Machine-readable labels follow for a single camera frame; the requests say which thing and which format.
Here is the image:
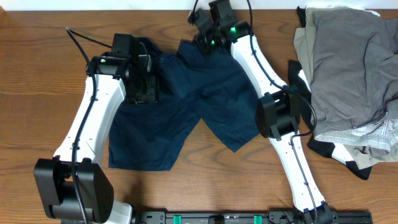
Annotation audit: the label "navy blue shorts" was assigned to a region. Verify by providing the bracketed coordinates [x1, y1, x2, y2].
[109, 39, 259, 171]

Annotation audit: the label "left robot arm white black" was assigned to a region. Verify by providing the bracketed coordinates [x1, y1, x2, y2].
[34, 52, 159, 223]

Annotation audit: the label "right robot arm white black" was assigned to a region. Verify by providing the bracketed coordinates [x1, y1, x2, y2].
[188, 8, 338, 224]

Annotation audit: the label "grey garment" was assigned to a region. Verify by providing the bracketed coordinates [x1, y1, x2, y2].
[311, 8, 397, 135]

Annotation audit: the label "black white garment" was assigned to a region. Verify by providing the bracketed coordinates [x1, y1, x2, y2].
[288, 60, 372, 180]

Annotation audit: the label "white dotted garment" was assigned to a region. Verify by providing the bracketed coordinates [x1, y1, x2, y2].
[315, 119, 397, 153]

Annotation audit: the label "black mounting rail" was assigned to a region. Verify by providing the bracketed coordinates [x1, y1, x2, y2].
[136, 210, 373, 224]

